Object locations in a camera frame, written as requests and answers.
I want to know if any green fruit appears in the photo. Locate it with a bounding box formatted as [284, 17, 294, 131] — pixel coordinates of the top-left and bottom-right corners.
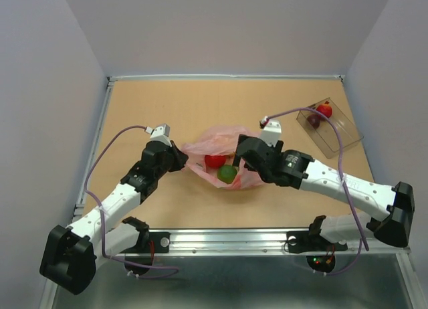
[217, 165, 238, 184]

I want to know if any red apple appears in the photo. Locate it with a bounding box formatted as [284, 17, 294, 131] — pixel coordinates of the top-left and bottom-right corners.
[204, 155, 227, 169]

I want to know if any pink plastic bag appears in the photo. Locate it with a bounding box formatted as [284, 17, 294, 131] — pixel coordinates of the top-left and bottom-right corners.
[181, 125, 263, 190]

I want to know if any dark purple fruit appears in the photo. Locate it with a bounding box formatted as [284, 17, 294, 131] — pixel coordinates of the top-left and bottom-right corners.
[306, 114, 320, 130]

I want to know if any red pomegranate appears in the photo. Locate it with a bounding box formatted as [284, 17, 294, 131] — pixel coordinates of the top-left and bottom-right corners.
[316, 101, 333, 118]

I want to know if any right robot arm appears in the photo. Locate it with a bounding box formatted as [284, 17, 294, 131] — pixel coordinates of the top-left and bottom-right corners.
[234, 134, 415, 249]

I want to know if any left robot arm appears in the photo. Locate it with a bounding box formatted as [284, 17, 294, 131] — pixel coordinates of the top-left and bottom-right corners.
[39, 140, 189, 294]

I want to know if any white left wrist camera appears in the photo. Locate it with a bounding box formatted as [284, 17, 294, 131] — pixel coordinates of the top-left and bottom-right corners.
[145, 124, 172, 146]

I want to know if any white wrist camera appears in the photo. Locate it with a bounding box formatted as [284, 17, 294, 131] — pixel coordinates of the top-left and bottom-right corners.
[145, 124, 172, 146]
[259, 116, 282, 147]

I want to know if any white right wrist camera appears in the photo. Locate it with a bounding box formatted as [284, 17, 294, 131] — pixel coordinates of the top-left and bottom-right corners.
[259, 116, 282, 147]

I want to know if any aluminium front rail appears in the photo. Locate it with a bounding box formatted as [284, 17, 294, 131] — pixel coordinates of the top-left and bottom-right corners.
[110, 227, 411, 256]

